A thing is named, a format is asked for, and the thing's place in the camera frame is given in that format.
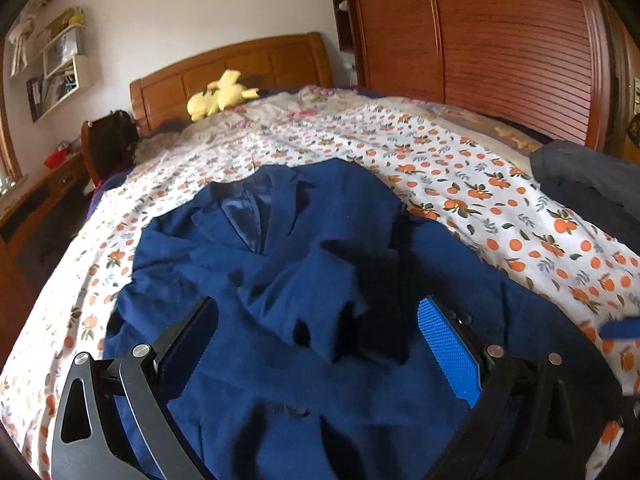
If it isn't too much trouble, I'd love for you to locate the white wall shelf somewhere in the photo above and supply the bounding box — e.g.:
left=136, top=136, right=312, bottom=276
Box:
left=10, top=7, right=91, bottom=123

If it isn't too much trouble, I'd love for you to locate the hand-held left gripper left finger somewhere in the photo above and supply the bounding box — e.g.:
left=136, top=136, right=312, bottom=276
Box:
left=50, top=296, right=220, bottom=480

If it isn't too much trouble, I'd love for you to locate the wooden slatted wardrobe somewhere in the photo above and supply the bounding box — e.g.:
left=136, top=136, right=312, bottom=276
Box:
left=325, top=0, right=640, bottom=166

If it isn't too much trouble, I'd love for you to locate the wooden bed headboard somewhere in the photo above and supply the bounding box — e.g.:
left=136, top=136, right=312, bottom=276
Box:
left=129, top=31, right=335, bottom=138

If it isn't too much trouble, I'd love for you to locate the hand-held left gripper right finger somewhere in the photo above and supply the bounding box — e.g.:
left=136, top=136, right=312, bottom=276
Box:
left=416, top=296, right=578, bottom=480

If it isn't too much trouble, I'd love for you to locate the blue suit jacket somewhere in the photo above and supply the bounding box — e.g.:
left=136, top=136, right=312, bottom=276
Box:
left=102, top=157, right=623, bottom=480

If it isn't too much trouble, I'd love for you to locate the yellow plush toy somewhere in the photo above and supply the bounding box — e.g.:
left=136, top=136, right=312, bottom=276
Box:
left=187, top=69, right=260, bottom=122

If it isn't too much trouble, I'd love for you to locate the floral quilt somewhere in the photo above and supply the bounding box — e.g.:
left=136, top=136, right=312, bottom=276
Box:
left=150, top=85, right=543, bottom=158

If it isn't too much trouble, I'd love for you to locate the wooden chair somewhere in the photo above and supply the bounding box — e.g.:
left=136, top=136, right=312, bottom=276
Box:
left=81, top=119, right=103, bottom=188

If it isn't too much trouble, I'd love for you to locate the wooden desk cabinet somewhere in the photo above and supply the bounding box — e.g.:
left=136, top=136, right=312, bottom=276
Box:
left=0, top=152, right=96, bottom=361

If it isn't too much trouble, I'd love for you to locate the dark grey clothes pile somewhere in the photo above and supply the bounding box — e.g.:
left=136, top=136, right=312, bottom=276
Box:
left=530, top=140, right=640, bottom=261

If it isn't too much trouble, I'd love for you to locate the black backpack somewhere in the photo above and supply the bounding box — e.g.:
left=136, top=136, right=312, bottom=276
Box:
left=92, top=111, right=140, bottom=181

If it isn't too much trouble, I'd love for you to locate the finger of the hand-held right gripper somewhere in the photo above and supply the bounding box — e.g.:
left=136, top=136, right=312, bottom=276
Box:
left=599, top=315, right=640, bottom=342

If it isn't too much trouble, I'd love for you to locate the orange print bed sheet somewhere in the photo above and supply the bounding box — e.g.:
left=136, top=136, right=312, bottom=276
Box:
left=0, top=95, right=640, bottom=480

